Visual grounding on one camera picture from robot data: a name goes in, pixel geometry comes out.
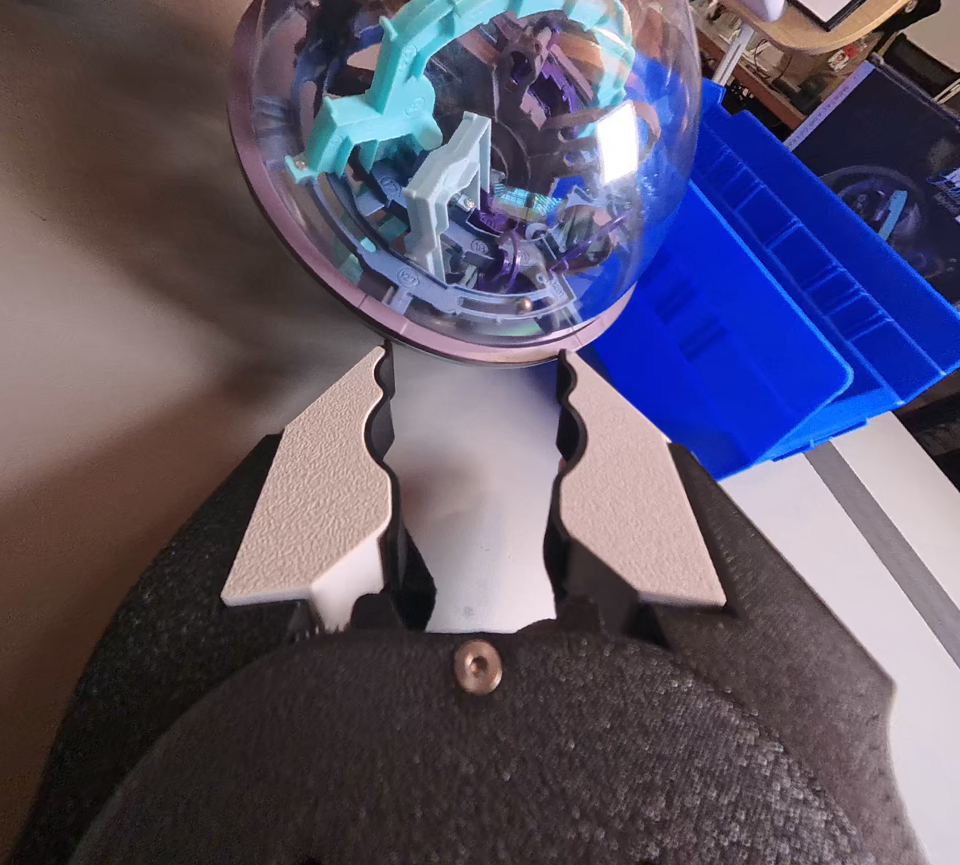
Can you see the dark blue maze ball box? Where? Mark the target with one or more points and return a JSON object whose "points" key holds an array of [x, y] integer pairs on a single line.
{"points": [[885, 168]]}

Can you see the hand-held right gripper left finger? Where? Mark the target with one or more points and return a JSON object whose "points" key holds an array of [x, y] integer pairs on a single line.
{"points": [[308, 513]]}

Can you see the clear maze ball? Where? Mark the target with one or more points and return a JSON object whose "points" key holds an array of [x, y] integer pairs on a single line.
{"points": [[465, 130]]}

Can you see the blue plastic bin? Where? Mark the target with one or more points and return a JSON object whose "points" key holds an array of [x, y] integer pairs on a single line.
{"points": [[765, 310]]}

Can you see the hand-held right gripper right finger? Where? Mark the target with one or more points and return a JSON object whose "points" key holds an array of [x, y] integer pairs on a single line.
{"points": [[638, 513]]}

